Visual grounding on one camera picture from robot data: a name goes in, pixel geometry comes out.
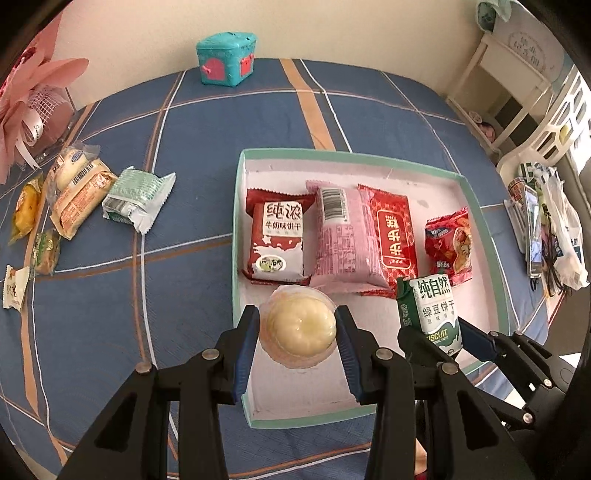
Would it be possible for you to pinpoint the red patterned packet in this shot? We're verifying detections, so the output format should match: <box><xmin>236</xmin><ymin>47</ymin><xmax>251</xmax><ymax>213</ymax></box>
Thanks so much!
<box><xmin>358</xmin><ymin>184</ymin><xmax>420</xmax><ymax>284</ymax></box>

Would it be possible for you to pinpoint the dark red milk biscuit packet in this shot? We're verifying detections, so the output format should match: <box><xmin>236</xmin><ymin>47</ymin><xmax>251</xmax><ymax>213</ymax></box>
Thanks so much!
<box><xmin>241</xmin><ymin>187</ymin><xmax>312</xmax><ymax>284</ymax></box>

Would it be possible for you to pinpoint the mint green snack packet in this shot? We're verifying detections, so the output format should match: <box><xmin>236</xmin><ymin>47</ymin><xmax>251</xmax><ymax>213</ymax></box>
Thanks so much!
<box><xmin>102</xmin><ymin>167</ymin><xmax>177</xmax><ymax>236</ymax></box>

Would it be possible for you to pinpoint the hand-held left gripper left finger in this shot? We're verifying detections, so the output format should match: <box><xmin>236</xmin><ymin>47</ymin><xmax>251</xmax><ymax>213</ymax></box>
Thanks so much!
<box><xmin>58</xmin><ymin>305</ymin><xmax>262</xmax><ymax>480</ymax></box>

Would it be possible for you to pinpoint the clear packet white steamed cake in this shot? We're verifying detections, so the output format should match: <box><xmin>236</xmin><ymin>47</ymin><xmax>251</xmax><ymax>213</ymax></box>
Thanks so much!
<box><xmin>52</xmin><ymin>144</ymin><xmax>101</xmax><ymax>192</ymax></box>

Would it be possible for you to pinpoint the cream white pastry packet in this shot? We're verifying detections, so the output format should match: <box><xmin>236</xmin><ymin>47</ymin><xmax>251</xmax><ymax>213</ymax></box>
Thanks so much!
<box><xmin>2</xmin><ymin>265</ymin><xmax>31</xmax><ymax>310</ymax></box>

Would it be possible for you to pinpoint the yellow bread packet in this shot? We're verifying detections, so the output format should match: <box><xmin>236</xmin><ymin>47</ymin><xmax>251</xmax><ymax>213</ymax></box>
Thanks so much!
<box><xmin>8</xmin><ymin>178</ymin><xmax>44</xmax><ymax>245</ymax></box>

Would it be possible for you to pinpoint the mint rimmed cardboard tray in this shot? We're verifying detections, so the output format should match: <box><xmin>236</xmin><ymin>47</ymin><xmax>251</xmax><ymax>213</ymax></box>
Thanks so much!
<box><xmin>229</xmin><ymin>148</ymin><xmax>511</xmax><ymax>428</ymax></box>

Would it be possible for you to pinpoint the pale jelly cup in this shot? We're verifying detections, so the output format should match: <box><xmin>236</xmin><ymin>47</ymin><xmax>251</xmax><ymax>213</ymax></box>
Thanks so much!
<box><xmin>257</xmin><ymin>285</ymin><xmax>339</xmax><ymax>370</ymax></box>

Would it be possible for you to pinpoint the white plastic chair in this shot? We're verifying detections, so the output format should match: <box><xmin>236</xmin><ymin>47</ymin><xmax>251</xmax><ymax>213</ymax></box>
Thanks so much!
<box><xmin>496</xmin><ymin>69</ymin><xmax>591</xmax><ymax>185</ymax></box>

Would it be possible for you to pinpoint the round biscuit green packet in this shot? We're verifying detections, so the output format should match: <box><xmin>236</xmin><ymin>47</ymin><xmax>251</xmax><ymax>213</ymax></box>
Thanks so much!
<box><xmin>31</xmin><ymin>228</ymin><xmax>62</xmax><ymax>277</ymax></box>

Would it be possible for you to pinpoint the white phone stand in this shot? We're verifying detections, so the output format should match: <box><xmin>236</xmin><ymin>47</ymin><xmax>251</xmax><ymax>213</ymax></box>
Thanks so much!
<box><xmin>505</xmin><ymin>196</ymin><xmax>532</xmax><ymax>259</ymax></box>

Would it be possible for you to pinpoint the beige bread packet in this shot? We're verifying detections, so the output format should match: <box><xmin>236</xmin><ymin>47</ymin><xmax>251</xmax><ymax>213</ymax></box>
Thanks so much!
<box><xmin>48</xmin><ymin>159</ymin><xmax>118</xmax><ymax>240</ymax></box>

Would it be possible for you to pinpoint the pink paper flower bouquet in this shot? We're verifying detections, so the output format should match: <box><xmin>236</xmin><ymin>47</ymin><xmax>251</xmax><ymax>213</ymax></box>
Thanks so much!
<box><xmin>0</xmin><ymin>21</ymin><xmax>89</xmax><ymax>185</ymax></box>

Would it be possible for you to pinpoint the teal toy chest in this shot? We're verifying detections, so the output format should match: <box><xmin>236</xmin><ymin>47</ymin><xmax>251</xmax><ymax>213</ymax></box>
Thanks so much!
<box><xmin>196</xmin><ymin>31</ymin><xmax>257</xmax><ymax>88</ymax></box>

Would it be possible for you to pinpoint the red crinkled snack packet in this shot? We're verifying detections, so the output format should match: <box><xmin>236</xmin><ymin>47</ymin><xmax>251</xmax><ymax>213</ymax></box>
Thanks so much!
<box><xmin>424</xmin><ymin>207</ymin><xmax>475</xmax><ymax>288</ymax></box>

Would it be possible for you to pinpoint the pink wafer packet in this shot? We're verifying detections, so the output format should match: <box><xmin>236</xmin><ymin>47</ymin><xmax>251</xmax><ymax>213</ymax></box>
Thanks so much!
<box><xmin>305</xmin><ymin>180</ymin><xmax>398</xmax><ymax>298</ymax></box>

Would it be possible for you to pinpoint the green white biscuit packet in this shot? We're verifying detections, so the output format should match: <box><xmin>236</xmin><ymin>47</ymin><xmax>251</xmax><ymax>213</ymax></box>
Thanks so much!
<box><xmin>396</xmin><ymin>275</ymin><xmax>463</xmax><ymax>357</ymax></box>

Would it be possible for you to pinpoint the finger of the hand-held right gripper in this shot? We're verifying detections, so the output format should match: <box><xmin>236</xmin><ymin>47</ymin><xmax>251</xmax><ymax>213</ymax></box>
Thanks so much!
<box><xmin>397</xmin><ymin>323</ymin><xmax>451</xmax><ymax>366</ymax></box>
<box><xmin>456</xmin><ymin>318</ymin><xmax>553</xmax><ymax>394</ymax></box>

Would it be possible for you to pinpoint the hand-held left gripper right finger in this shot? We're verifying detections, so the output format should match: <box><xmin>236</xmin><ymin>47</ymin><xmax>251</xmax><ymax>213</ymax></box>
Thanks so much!
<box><xmin>335</xmin><ymin>305</ymin><xmax>534</xmax><ymax>480</ymax></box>

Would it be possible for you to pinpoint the smartphone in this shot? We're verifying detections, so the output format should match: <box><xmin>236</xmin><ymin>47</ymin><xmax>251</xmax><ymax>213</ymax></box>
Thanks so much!
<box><xmin>522</xmin><ymin>185</ymin><xmax>546</xmax><ymax>278</ymax></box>

